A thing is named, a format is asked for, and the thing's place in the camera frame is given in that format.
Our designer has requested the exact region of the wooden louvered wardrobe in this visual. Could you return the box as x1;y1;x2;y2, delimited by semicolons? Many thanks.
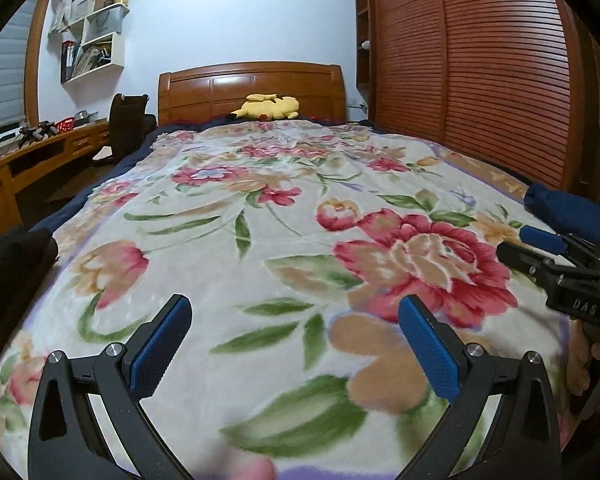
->
355;0;598;194

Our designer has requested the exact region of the dark wooden chair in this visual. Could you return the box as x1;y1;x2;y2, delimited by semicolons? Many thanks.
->
93;93;157;165

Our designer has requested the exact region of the red basket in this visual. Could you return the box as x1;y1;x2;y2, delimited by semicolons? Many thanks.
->
54;117;76;133

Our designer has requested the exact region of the yellow plush toy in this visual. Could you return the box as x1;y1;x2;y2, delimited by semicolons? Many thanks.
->
226;94;300;122

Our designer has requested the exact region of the white wall shelf unit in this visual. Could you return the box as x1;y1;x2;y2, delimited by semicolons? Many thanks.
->
50;0;130;86

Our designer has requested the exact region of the wooden bed headboard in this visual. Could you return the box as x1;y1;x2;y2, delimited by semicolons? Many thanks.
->
157;61;348;126

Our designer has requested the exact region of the wooden desk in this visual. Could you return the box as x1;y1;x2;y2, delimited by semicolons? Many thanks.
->
0;119;109;236

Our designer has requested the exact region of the person's right hand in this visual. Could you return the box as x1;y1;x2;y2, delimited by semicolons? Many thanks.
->
566;318;600;422

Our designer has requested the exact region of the navy blue suit jacket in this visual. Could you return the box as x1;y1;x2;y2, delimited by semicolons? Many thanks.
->
524;182;600;244

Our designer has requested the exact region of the grey window blind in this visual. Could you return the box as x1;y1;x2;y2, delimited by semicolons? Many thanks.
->
0;0;38;128

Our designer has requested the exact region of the floral fleece blanket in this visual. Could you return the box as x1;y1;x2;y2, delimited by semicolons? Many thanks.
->
0;120;569;479

